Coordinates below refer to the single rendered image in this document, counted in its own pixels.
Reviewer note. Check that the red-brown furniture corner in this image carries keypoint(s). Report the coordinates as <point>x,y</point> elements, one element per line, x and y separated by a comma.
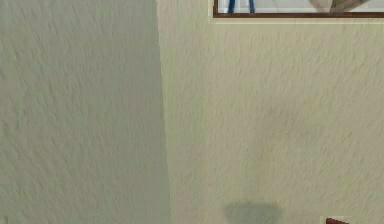
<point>335,221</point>

